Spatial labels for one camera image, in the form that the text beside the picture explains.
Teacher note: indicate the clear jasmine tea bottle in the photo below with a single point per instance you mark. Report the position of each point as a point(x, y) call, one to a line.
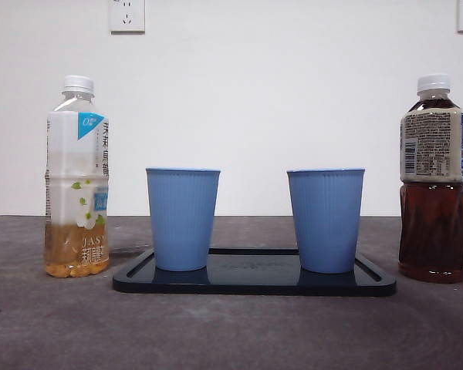
point(71, 154)

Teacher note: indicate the dark oolong tea bottle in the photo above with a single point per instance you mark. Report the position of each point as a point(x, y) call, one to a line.
point(432, 223)

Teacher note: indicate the blue ribbed plastic cup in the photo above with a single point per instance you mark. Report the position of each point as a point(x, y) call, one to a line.
point(326, 219)
point(182, 219)

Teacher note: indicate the dark blue rectangular tray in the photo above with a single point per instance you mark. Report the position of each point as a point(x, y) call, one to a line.
point(254, 283)

